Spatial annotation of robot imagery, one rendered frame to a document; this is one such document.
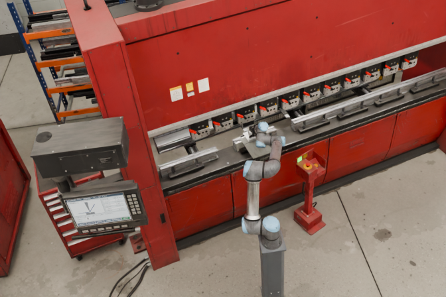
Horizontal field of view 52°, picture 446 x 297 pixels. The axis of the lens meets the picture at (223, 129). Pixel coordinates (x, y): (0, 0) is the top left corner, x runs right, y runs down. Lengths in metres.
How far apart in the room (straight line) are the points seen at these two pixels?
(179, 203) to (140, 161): 0.74
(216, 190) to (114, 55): 1.68
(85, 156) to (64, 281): 2.09
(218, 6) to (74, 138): 1.25
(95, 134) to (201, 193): 1.51
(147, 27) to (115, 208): 1.15
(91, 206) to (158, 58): 1.05
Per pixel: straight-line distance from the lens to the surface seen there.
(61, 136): 2.77
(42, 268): 4.75
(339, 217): 4.64
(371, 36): 4.00
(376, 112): 4.42
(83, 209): 2.98
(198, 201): 4.02
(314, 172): 3.95
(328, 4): 3.58
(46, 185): 3.96
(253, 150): 3.78
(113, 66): 2.87
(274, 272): 3.67
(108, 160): 2.69
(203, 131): 3.64
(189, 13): 3.06
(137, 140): 3.23
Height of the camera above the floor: 3.63
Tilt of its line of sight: 41 degrees down
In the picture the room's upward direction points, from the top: 6 degrees counter-clockwise
